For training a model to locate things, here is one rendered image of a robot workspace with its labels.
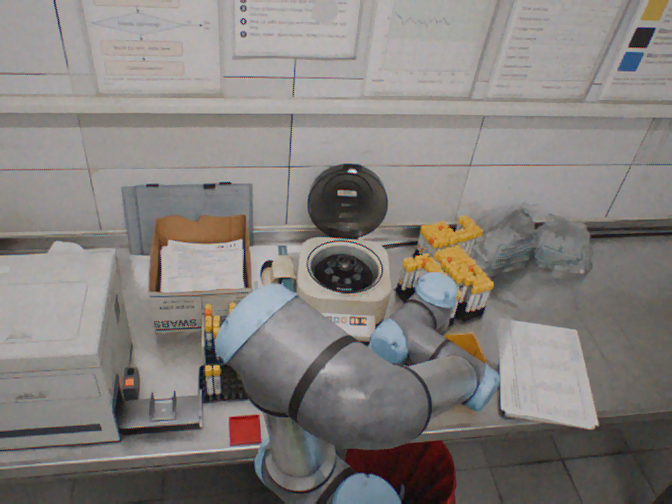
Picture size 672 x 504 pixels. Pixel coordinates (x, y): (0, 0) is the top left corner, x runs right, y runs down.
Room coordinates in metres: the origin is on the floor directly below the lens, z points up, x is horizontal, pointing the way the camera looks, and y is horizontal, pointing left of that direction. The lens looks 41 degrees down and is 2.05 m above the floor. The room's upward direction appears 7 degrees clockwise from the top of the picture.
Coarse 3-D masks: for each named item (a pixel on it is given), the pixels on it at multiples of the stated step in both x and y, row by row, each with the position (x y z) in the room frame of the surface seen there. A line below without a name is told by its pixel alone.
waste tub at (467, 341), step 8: (448, 336) 0.98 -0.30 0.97; (456, 336) 0.98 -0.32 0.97; (464, 336) 0.99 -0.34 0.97; (472, 336) 0.99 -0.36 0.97; (456, 344) 0.98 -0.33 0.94; (464, 344) 0.99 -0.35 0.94; (472, 344) 0.98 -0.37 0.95; (472, 352) 0.97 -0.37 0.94; (480, 352) 0.94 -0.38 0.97; (480, 360) 0.93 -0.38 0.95
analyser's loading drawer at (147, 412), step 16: (128, 400) 0.73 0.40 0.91; (144, 400) 0.74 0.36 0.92; (160, 400) 0.74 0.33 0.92; (176, 400) 0.74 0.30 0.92; (192, 400) 0.75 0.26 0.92; (128, 416) 0.69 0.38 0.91; (144, 416) 0.70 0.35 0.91; (160, 416) 0.70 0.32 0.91; (176, 416) 0.71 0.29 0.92; (192, 416) 0.71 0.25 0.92
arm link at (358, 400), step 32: (352, 352) 0.42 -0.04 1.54; (448, 352) 0.66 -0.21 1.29; (320, 384) 0.38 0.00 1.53; (352, 384) 0.38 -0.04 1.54; (384, 384) 0.40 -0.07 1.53; (416, 384) 0.43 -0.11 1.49; (448, 384) 0.51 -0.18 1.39; (480, 384) 0.60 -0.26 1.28; (320, 416) 0.36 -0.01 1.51; (352, 416) 0.36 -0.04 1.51; (384, 416) 0.37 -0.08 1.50; (416, 416) 0.39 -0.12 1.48; (352, 448) 0.36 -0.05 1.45; (384, 448) 0.37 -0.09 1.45
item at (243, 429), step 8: (232, 416) 0.74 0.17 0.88; (240, 416) 0.75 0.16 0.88; (248, 416) 0.75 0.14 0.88; (256, 416) 0.75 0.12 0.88; (232, 424) 0.73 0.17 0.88; (240, 424) 0.73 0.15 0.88; (248, 424) 0.73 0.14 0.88; (256, 424) 0.74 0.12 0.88; (232, 432) 0.71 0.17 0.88; (240, 432) 0.71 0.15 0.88; (248, 432) 0.71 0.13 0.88; (256, 432) 0.72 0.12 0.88; (232, 440) 0.69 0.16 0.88; (240, 440) 0.69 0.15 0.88; (248, 440) 0.69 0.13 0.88; (256, 440) 0.69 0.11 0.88
